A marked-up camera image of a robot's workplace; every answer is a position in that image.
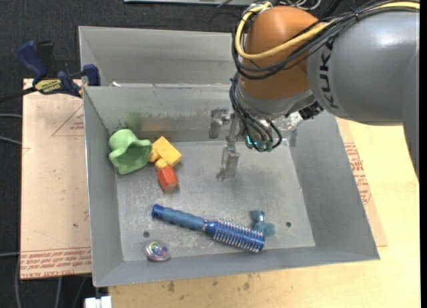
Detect shiny silver spinning top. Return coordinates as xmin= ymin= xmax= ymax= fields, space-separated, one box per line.
xmin=143 ymin=239 xmax=172 ymax=263

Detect green toy cup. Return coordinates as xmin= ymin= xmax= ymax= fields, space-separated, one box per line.
xmin=107 ymin=128 xmax=153 ymax=175

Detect black cylinder on white bracket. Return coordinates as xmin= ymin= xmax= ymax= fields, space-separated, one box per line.
xmin=286 ymin=101 xmax=324 ymax=128

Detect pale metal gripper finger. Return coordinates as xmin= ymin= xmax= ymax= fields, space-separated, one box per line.
xmin=208 ymin=107 xmax=232 ymax=139
xmin=216 ymin=135 xmax=241 ymax=181

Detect large yellow toy block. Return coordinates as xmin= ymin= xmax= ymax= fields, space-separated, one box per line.
xmin=147 ymin=135 xmax=183 ymax=167

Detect teal toy figure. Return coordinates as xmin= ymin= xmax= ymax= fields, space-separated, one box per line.
xmin=250 ymin=209 xmax=278 ymax=237

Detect blue hairbrush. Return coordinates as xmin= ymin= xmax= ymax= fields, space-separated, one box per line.
xmin=151 ymin=203 xmax=266 ymax=253

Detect red-orange toy block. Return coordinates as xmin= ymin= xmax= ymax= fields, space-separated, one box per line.
xmin=156 ymin=165 xmax=179 ymax=192

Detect grey metal bin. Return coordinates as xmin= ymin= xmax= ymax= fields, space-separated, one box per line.
xmin=78 ymin=25 xmax=381 ymax=288

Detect brown cardboard board, red print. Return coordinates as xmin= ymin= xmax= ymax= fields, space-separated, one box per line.
xmin=19 ymin=78 xmax=390 ymax=281

